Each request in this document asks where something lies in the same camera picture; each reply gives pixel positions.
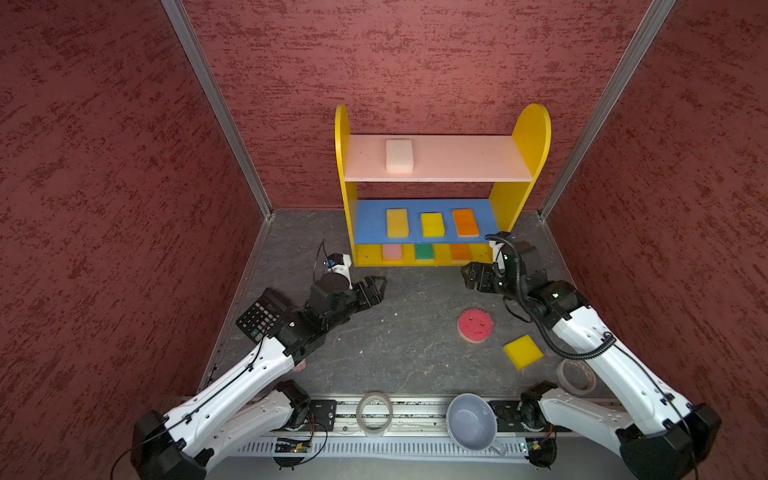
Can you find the yellow shelf pink blue boards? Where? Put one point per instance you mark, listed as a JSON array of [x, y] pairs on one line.
[[511, 165]]

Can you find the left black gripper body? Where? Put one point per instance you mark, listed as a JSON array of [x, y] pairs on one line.
[[348, 308]]

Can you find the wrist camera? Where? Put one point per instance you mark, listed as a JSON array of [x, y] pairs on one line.
[[497, 255], [339, 263]]

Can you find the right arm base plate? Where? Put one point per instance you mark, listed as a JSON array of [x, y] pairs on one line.
[[504, 417]]

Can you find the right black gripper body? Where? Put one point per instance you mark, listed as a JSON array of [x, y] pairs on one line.
[[510, 286]]

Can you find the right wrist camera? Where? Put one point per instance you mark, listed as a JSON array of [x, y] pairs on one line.
[[497, 255]]

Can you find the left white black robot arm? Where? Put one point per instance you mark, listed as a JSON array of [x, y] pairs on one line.
[[253, 397]]

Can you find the black calculator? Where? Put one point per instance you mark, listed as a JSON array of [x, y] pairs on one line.
[[261, 318]]

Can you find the clear tape roll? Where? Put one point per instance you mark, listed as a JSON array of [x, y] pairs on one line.
[[374, 414]]

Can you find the lavender mug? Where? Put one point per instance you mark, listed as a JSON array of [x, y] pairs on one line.
[[471, 424]]

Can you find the long yellow sponge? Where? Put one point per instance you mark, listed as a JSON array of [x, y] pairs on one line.
[[397, 224]]

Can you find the beige white sponge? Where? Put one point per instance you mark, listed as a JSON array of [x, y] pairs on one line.
[[399, 156]]

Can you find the small yellow square sponge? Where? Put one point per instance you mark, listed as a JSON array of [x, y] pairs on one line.
[[432, 225]]

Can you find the aluminium front rail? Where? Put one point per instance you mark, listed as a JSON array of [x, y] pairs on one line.
[[426, 416]]

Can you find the round pink smiley sponge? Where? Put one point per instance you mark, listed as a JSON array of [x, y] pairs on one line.
[[475, 325]]

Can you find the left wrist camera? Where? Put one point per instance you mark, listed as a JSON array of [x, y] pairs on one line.
[[339, 263]]

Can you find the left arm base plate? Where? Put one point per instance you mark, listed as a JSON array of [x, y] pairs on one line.
[[314, 412]]

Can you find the beige masking tape roll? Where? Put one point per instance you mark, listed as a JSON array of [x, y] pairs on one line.
[[576, 377]]

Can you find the orange sponge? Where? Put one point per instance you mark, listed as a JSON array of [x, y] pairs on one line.
[[466, 223], [460, 253]]

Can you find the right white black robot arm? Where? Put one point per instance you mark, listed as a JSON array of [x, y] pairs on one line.
[[660, 434]]

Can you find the green sponge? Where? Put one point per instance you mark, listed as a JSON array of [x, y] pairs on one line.
[[424, 253]]

